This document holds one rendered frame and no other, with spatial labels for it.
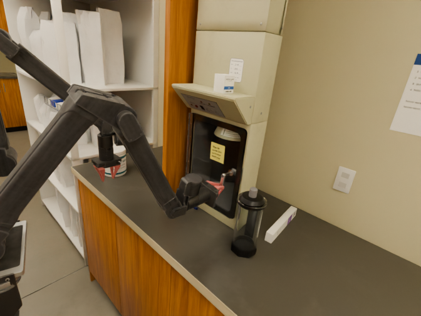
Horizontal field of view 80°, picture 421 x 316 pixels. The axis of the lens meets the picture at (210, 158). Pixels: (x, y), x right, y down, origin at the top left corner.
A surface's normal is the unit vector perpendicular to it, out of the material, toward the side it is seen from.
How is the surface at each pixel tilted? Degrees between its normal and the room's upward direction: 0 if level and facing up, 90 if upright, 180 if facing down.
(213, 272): 0
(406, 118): 90
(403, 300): 0
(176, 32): 90
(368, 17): 90
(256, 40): 90
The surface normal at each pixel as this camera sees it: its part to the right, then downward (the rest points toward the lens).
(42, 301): 0.09, -0.92
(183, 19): 0.72, 0.33
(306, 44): -0.69, 0.22
